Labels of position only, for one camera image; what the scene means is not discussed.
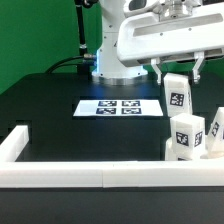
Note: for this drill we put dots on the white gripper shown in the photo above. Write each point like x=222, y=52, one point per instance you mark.
x=143, y=38

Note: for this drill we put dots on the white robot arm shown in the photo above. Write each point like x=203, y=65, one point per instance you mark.
x=108, y=67

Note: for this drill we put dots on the white paper marker sheet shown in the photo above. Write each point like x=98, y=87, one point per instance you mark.
x=136, y=107

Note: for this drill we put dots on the white U-shaped fence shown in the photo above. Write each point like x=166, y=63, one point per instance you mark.
x=15, y=174

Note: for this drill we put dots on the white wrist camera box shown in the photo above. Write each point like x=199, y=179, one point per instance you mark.
x=135, y=7

